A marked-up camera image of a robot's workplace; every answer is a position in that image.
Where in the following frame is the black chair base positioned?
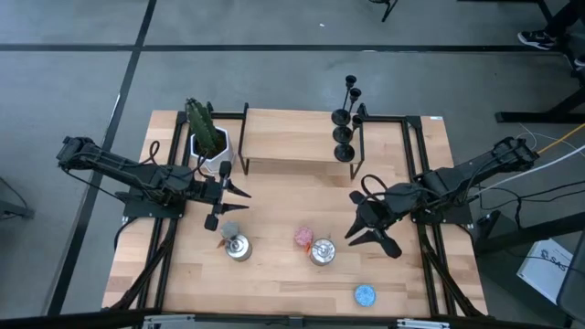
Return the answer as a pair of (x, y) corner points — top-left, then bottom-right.
(368, 0), (399, 23)

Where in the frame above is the white printed box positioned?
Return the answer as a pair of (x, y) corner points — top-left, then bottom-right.
(516, 237), (575, 305)

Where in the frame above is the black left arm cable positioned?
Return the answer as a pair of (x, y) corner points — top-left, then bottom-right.
(144, 140), (162, 168)

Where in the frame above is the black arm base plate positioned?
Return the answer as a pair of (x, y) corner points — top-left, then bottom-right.
(410, 200), (474, 226)
(114, 190), (187, 219)

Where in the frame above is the white cable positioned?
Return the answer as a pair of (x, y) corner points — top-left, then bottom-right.
(470, 144), (585, 196)

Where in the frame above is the blue round lid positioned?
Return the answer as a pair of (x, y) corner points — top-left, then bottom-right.
(354, 284), (378, 308)

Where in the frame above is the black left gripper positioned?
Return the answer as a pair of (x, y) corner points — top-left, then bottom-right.
(196, 159), (252, 232)

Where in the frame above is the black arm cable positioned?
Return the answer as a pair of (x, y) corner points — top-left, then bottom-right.
(359, 174), (399, 198)
(144, 140), (162, 168)

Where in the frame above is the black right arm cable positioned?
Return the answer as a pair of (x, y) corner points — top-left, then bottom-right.
(359, 174), (399, 198)

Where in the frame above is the silver bracket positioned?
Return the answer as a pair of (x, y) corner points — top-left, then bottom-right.
(395, 318), (452, 329)
(140, 313), (196, 329)

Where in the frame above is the white plant pot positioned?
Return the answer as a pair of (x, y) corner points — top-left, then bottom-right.
(189, 126), (235, 175)

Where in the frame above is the black desk frame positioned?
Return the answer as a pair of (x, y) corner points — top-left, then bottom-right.
(495, 84), (585, 124)

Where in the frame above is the pink ball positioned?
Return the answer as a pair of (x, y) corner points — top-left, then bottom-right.
(293, 226), (314, 248)

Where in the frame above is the silver tin candle orange label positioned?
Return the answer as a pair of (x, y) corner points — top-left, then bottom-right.
(217, 233), (253, 263)
(303, 237), (337, 267)

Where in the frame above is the yellow power cable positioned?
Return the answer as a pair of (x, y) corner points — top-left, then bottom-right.
(537, 122), (585, 155)

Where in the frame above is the person's leg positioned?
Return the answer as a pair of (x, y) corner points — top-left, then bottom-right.
(543, 0), (585, 37)

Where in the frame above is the wooden shelf black metal frame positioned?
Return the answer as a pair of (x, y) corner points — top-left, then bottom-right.
(237, 102), (369, 181)

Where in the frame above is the black front crossbar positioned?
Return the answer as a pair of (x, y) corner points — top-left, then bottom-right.
(0, 308), (585, 329)

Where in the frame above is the tall black candlestick holder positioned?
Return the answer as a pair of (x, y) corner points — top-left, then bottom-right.
(332, 87), (363, 144)

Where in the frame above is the grey chair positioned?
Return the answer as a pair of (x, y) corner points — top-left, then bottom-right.
(555, 230), (585, 328)

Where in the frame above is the black floor cable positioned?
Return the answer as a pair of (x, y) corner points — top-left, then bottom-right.
(470, 180), (585, 229)

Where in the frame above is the black furniture foot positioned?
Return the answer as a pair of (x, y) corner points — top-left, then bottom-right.
(0, 175), (37, 221)

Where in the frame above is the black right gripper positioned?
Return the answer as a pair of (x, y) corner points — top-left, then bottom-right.
(345, 183), (420, 260)

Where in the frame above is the green cactus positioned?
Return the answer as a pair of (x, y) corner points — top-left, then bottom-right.
(185, 97), (226, 156)

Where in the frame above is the black desk foot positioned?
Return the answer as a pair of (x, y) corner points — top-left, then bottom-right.
(473, 209), (585, 257)

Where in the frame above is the black aluminium extrusion frame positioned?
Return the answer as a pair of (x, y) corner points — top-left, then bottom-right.
(107, 109), (250, 316)
(363, 102), (488, 319)

